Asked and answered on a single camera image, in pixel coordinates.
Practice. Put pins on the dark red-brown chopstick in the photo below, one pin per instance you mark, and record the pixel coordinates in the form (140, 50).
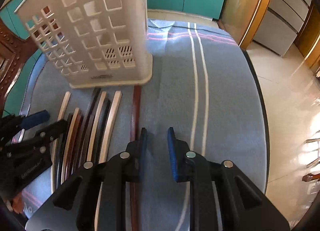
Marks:
(134, 187)

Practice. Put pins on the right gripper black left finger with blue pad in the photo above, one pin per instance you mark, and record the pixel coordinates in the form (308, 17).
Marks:
(104, 200)

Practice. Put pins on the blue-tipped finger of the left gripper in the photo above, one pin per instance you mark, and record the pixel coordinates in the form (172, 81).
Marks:
(34, 120)

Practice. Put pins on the carved wooden chair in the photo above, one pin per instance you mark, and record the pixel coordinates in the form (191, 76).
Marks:
(15, 51)

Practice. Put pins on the dark brown chopstick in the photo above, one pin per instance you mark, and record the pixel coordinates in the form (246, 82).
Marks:
(82, 129)

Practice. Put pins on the blue striped table cloth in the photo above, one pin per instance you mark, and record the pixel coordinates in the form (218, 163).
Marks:
(203, 85)

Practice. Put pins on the white perforated utensil basket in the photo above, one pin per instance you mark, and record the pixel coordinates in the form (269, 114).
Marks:
(92, 43)

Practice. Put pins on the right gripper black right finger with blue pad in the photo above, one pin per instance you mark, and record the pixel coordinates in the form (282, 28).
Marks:
(201, 174)

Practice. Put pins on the light wood chopstick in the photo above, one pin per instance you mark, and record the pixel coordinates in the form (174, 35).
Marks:
(55, 142)
(95, 125)
(105, 128)

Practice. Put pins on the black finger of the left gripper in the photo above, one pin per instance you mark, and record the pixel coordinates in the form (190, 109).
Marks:
(50, 133)

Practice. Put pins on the wooden glass sliding door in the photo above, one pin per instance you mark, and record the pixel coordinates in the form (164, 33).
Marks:
(242, 18)

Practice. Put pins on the silver refrigerator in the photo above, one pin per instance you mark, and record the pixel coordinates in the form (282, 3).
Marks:
(281, 24)

